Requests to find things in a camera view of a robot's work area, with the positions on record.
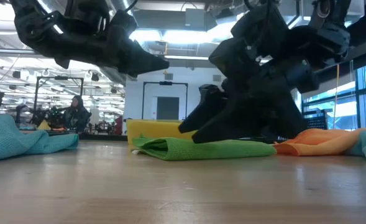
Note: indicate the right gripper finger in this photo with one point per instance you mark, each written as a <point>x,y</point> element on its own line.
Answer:
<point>263,118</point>
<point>207,105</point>

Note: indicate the green microfiber towel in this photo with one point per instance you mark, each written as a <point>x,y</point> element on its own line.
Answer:
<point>201,151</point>

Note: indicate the yellow plastic bin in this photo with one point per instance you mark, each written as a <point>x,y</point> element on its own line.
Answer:
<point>154,129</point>

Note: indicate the orange microfiber towel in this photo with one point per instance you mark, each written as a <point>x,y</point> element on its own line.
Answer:
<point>319,143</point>

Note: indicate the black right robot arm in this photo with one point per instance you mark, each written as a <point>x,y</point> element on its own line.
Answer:
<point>325,31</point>

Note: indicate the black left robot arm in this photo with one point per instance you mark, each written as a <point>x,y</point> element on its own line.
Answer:
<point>36,28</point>

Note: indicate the blue microfiber towel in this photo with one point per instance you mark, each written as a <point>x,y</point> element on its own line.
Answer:
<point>8,137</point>

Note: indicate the grey door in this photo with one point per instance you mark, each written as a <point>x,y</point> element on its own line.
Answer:
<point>167,109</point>

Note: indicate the black perforated panel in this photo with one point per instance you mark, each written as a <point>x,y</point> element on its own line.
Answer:
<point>316,123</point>

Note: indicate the person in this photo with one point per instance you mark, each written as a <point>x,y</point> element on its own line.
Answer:
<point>75,116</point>

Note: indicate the grey ceiling box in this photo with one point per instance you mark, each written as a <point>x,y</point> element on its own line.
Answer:
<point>195,18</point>

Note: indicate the silver ceiling duct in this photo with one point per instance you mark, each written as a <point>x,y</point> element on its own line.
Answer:
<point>112,76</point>

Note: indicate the black station frame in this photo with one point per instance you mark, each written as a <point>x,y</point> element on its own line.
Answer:
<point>58,77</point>

